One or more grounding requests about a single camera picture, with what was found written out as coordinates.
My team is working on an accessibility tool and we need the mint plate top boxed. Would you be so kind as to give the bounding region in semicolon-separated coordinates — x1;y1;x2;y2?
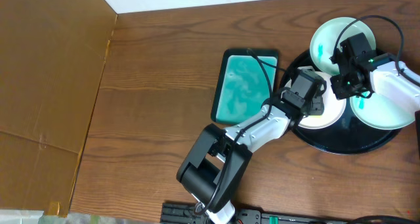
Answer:
309;17;376;76

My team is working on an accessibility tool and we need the mint plate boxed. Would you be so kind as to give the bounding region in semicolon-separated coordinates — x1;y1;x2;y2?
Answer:
309;17;376;76
349;93;415;130

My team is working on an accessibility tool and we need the white plate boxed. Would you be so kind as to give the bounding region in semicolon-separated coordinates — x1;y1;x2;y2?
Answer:
286;66;346;129

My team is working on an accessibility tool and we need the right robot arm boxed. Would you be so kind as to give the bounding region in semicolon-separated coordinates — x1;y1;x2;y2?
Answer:
330;51;419;116

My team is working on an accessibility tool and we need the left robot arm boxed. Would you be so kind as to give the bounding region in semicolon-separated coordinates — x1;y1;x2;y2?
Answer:
177;87;325;223

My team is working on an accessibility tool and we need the black round tray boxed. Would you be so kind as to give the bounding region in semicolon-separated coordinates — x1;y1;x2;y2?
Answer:
278;47;408;156

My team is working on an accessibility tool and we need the black rectangular water tray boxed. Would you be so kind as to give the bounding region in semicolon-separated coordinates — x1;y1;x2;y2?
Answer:
211;48;280;125

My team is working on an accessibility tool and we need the brown cardboard panel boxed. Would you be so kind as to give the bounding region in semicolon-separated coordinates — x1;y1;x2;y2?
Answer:
1;0;117;216

